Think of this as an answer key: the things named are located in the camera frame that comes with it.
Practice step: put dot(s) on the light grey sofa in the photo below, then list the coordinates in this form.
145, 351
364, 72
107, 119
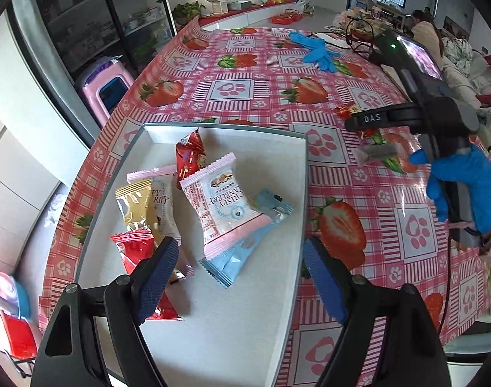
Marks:
471, 72

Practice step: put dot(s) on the gold snack packet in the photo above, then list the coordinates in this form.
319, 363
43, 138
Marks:
134, 205

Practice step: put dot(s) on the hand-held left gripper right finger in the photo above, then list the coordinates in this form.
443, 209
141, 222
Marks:
324, 278

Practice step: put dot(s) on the blue rubber glove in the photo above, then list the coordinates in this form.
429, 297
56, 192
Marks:
304, 40
320, 58

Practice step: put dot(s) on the light blue snack packet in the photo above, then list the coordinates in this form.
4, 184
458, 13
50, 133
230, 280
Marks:
233, 266

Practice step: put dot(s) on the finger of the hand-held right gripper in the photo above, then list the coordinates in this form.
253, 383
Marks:
370, 119

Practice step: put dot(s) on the green potted plant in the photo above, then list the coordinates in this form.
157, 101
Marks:
187, 11

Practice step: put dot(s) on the light pink plastic stool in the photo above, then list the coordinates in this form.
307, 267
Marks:
0, 290

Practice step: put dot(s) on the red patterned snack packet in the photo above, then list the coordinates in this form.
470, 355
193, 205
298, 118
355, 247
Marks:
189, 157

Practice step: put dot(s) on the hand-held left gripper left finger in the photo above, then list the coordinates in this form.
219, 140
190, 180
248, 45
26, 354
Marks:
159, 278

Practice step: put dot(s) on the white cabinet with red top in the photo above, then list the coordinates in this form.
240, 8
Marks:
245, 18

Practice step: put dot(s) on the pink strawberry checked tablecloth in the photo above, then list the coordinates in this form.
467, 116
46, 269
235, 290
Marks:
390, 217

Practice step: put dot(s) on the small pink white snack packet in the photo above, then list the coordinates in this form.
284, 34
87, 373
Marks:
165, 209

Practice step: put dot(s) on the large pink white snack packet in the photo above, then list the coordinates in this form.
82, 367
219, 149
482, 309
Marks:
221, 205

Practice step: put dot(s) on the glass door cabinet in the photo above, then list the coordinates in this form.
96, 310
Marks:
88, 16

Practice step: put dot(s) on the grey rectangular tray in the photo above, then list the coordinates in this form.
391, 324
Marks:
229, 322

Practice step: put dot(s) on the red gift tray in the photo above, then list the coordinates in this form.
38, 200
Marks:
286, 17

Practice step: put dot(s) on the small red snack packet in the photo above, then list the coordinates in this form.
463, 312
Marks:
350, 111

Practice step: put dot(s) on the plain red snack packet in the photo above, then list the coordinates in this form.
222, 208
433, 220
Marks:
132, 254

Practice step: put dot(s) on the blue plastic stool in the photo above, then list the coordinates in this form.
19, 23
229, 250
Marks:
23, 296

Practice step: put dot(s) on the grey blue box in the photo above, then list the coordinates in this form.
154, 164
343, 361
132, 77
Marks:
240, 5

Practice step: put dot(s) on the red plastic stool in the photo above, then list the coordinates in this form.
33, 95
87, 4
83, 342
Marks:
20, 336

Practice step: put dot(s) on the person's right hand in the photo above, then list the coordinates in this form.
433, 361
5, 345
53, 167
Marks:
487, 189

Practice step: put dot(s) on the white box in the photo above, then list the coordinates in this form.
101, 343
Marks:
216, 6

